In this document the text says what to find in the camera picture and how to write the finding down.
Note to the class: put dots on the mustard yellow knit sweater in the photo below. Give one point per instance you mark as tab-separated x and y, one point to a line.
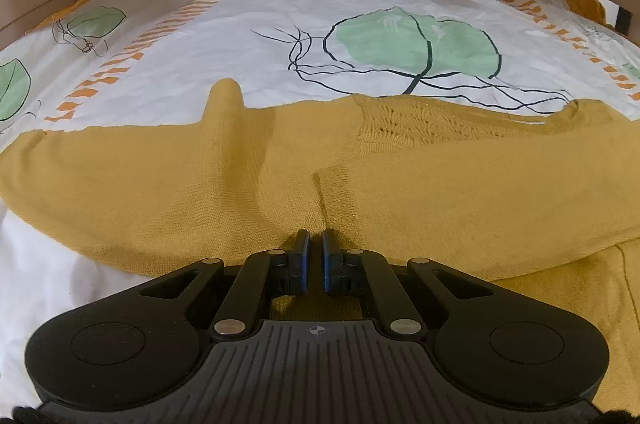
548	206

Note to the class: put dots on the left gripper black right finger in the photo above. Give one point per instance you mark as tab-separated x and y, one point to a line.
368	276

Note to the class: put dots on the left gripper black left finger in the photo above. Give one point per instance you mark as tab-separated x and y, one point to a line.
263	276

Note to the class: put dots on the mustard yellow bed sheet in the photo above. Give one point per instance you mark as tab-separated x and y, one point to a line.
592	10

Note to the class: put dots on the white leaf-print duvet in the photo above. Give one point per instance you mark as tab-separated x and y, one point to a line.
110	63

